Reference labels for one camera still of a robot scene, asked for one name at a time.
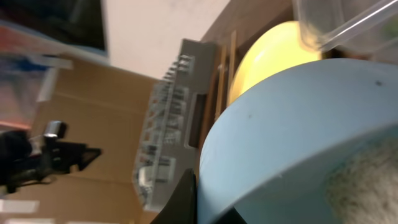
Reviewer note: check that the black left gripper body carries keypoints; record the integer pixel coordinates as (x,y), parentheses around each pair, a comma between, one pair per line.
(26,162)

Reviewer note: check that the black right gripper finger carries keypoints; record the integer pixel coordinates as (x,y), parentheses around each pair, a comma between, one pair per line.
(182,205)

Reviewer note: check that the light blue bowl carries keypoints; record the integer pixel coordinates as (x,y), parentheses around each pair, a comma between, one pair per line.
(268,154)

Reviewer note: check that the yellow plate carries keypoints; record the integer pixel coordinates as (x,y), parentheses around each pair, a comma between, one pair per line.
(276,50)

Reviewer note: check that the grey dishwasher rack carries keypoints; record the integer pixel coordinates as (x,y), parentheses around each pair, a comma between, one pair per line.
(171,131)

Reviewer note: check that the cardboard box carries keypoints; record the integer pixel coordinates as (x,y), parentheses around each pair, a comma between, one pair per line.
(104,108)

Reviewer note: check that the clear plastic bin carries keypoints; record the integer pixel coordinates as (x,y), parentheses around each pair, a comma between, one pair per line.
(361,26)

